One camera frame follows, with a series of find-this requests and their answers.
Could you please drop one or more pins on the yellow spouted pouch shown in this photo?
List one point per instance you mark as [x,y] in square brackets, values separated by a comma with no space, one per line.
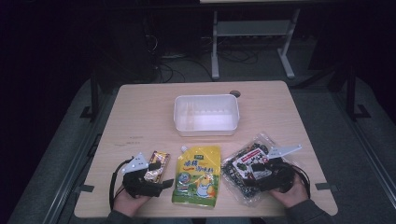
[196,177]

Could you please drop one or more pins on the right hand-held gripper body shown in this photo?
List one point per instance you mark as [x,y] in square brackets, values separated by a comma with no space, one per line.
[277,177]

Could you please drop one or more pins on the black metal stand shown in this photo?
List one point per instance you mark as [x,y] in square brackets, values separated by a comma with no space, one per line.
[351,93]
[94,93]

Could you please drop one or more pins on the person's right hand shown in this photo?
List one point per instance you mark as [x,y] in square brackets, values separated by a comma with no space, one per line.
[294,196]

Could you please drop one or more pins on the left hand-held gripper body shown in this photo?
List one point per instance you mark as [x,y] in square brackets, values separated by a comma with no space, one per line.
[137,183]

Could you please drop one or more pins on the gold brown snack packet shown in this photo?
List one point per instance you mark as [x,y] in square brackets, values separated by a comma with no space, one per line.
[163,157]

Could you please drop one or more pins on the white metal desk frame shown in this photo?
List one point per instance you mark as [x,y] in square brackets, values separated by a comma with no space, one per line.
[252,28]

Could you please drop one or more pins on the clear seaweed snack packet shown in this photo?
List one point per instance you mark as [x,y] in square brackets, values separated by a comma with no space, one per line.
[236,174]

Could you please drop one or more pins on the white plastic bin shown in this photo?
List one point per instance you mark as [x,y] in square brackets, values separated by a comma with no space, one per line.
[205,115]

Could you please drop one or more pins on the grey tape strip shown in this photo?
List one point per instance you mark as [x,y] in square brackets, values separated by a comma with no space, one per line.
[85,188]
[325,186]

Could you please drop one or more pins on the dark round table grommet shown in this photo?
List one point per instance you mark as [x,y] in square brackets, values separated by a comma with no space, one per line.
[235,93]

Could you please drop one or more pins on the person's left hand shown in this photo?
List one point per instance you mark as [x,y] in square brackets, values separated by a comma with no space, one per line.
[127,203]

